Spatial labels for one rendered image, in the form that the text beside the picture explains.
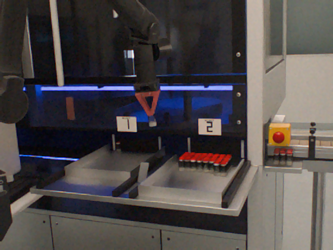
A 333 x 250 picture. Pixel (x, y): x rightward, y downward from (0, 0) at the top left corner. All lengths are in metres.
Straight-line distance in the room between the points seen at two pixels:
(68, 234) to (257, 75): 1.11
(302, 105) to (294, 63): 0.60
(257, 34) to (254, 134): 0.35
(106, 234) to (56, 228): 0.26
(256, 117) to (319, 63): 4.61
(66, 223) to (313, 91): 4.70
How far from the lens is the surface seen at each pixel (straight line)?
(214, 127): 1.51
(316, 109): 6.13
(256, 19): 1.45
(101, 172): 1.44
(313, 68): 6.05
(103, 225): 1.85
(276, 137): 1.45
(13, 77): 0.87
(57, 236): 2.02
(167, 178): 1.39
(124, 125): 1.64
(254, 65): 1.45
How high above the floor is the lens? 1.34
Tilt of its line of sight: 13 degrees down
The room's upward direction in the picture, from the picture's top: 3 degrees counter-clockwise
